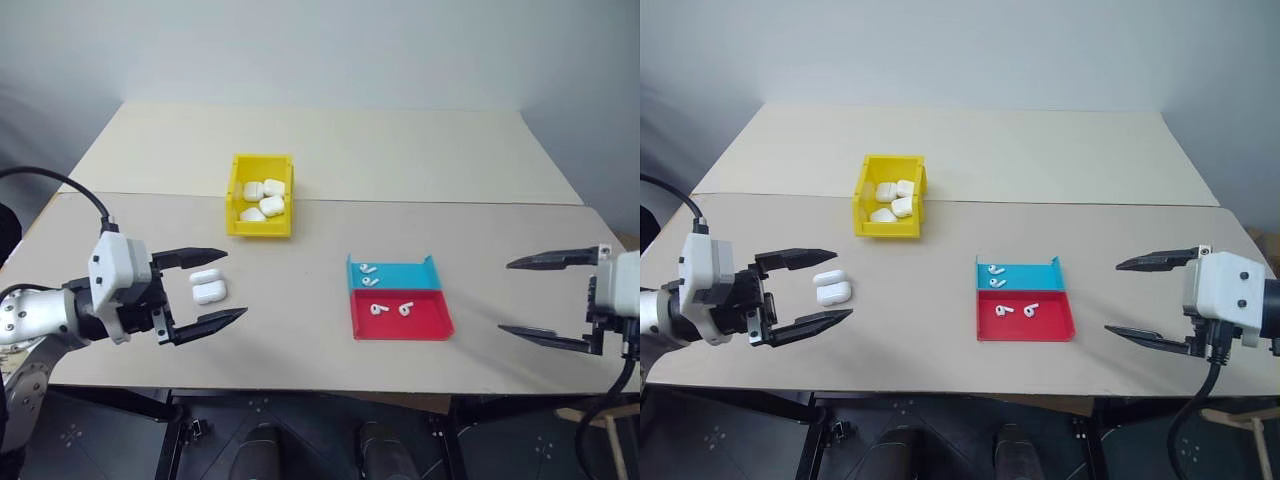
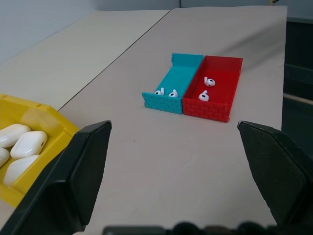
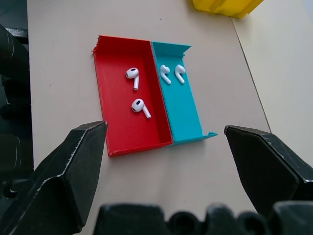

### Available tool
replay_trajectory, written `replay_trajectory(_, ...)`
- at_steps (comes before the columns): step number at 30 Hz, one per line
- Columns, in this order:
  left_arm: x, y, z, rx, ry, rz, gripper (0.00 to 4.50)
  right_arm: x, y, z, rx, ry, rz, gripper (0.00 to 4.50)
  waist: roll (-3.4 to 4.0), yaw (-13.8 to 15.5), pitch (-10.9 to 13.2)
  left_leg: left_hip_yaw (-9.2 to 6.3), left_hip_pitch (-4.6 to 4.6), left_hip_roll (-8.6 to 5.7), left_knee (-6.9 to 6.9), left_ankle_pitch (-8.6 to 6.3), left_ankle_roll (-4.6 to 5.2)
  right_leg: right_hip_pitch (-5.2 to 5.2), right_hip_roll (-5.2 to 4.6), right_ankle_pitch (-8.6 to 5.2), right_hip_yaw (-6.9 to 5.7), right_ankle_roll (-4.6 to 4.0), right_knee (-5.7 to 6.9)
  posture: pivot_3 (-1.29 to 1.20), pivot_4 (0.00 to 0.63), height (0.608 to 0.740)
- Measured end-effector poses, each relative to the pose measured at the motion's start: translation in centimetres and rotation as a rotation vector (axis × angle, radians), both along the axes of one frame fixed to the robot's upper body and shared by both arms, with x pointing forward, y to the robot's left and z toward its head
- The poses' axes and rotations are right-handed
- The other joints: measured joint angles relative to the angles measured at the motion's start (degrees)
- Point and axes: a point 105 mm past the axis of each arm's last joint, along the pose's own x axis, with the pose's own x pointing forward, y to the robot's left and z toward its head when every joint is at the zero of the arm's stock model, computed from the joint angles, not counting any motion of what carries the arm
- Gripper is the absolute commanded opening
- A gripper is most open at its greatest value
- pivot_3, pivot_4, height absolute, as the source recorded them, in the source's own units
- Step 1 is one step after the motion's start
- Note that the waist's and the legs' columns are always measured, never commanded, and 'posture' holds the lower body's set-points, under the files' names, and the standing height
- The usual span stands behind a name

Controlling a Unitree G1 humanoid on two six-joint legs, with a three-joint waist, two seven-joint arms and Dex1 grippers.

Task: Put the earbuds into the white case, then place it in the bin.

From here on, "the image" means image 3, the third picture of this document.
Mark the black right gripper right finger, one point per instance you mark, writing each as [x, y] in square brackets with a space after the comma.
[264, 166]

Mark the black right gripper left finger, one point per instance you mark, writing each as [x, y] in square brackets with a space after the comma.
[61, 186]

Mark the white earbud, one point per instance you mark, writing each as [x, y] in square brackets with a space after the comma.
[137, 105]
[165, 69]
[132, 73]
[179, 69]

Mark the yellow plastic bin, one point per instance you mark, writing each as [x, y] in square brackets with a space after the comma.
[220, 6]

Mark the teal plastic tray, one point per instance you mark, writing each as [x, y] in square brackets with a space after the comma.
[182, 110]

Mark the red plastic tray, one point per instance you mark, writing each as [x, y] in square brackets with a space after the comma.
[117, 98]

